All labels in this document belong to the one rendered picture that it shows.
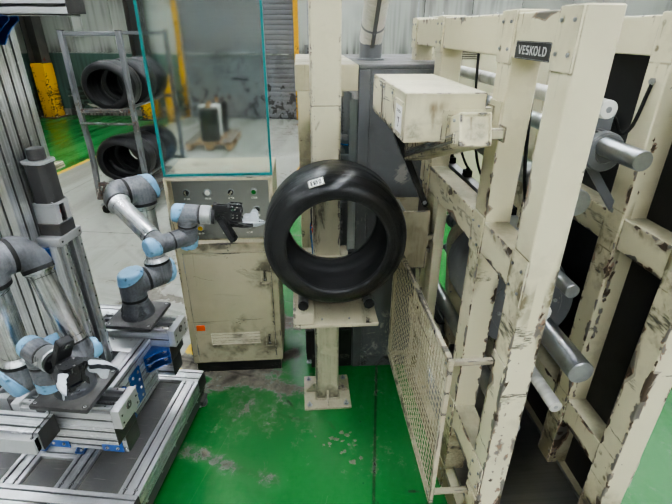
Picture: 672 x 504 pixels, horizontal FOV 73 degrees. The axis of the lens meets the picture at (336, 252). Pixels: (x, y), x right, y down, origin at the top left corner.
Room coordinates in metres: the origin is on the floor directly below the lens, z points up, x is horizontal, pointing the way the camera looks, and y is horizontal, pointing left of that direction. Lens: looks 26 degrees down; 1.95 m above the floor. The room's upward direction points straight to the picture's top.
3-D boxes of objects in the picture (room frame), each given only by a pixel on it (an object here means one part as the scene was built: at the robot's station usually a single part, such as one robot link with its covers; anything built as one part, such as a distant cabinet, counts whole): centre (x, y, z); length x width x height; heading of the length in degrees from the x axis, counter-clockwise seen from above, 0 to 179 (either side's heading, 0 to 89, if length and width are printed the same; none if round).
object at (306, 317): (1.77, 0.15, 0.84); 0.36 x 0.09 x 0.06; 4
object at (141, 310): (1.80, 0.95, 0.77); 0.15 x 0.15 x 0.10
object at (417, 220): (2.03, -0.35, 1.05); 0.20 x 0.15 x 0.30; 4
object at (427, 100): (1.68, -0.29, 1.71); 0.61 x 0.25 x 0.15; 4
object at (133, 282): (1.81, 0.94, 0.88); 0.13 x 0.12 x 0.14; 138
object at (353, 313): (1.78, 0.01, 0.80); 0.37 x 0.36 x 0.02; 94
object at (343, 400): (2.03, 0.05, 0.02); 0.27 x 0.27 x 0.04; 4
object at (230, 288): (2.40, 0.62, 0.63); 0.56 x 0.41 x 1.27; 94
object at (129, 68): (5.50, 2.40, 0.96); 1.36 x 0.71 x 1.92; 175
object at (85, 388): (1.31, 0.99, 0.77); 0.15 x 0.15 x 0.10
